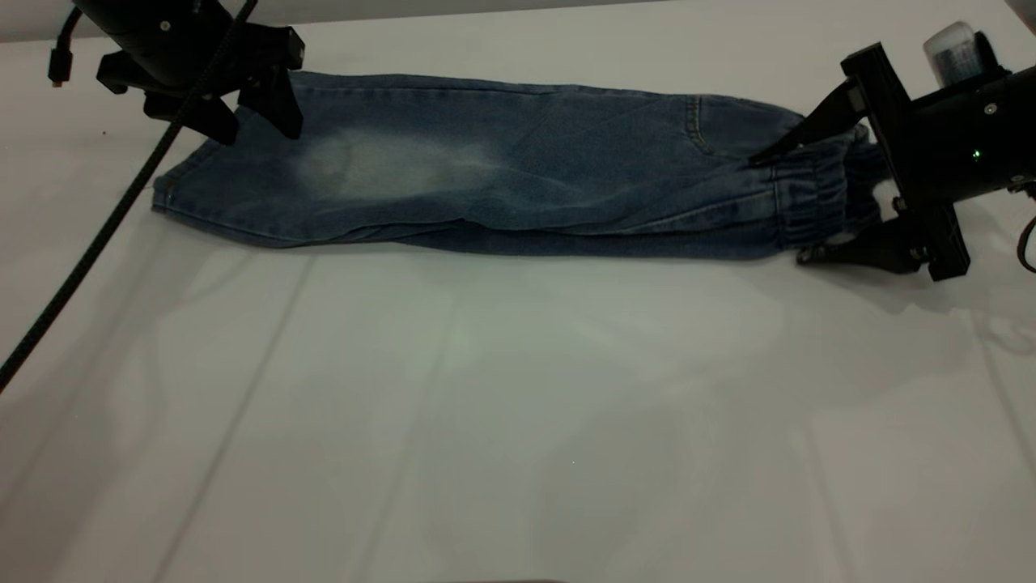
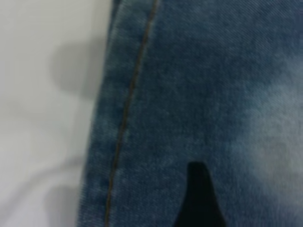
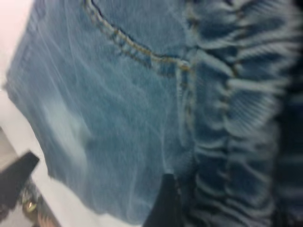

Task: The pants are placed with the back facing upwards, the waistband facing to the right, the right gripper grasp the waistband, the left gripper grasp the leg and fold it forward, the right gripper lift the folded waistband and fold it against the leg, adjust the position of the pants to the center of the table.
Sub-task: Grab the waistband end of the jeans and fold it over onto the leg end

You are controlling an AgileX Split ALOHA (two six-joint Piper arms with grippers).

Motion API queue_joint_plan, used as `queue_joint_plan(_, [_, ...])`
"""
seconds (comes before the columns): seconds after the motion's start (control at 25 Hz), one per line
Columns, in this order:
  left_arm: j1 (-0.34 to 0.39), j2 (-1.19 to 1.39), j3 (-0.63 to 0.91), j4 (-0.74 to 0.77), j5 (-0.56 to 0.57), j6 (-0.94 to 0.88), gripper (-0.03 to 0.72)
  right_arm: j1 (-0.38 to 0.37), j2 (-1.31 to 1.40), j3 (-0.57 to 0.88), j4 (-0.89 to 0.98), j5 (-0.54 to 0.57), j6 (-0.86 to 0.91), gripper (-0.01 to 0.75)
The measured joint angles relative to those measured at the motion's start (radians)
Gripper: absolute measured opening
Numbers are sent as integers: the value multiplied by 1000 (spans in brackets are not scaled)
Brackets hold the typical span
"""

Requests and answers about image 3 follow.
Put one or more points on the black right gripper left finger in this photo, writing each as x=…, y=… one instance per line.
x=16, y=179

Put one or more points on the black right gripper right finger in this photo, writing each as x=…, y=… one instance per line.
x=166, y=203

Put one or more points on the blue denim shorts with print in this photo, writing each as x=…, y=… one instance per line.
x=118, y=106

